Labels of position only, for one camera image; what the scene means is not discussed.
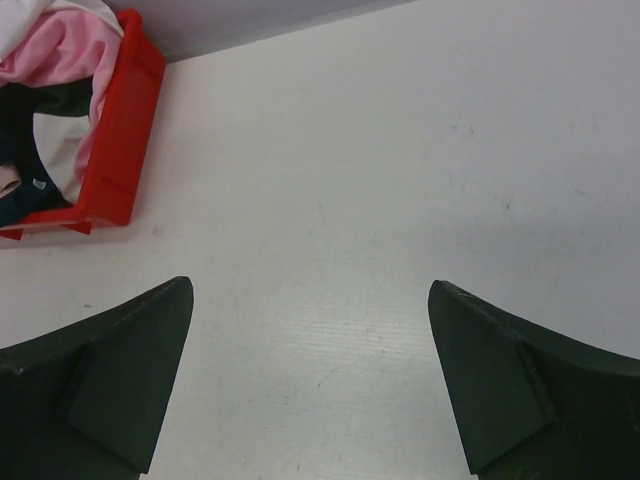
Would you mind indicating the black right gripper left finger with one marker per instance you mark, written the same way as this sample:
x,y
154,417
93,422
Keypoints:
x,y
88,401

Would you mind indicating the beige t shirt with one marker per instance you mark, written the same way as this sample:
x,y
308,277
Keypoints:
x,y
9,179

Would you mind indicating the dark green t shirt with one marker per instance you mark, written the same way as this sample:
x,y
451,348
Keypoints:
x,y
64,100

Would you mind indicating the navy blue t shirt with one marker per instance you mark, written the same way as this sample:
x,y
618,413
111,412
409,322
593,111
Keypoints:
x,y
35,191

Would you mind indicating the white t shirt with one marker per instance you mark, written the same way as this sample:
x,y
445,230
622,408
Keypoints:
x,y
57,138

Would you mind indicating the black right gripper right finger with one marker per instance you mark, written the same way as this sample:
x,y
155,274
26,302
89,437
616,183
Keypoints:
x,y
530,403

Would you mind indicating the red plastic bin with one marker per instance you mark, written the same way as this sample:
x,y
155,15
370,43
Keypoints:
x,y
110,185

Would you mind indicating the pink t shirt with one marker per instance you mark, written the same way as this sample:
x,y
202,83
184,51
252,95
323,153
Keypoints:
x,y
63,47

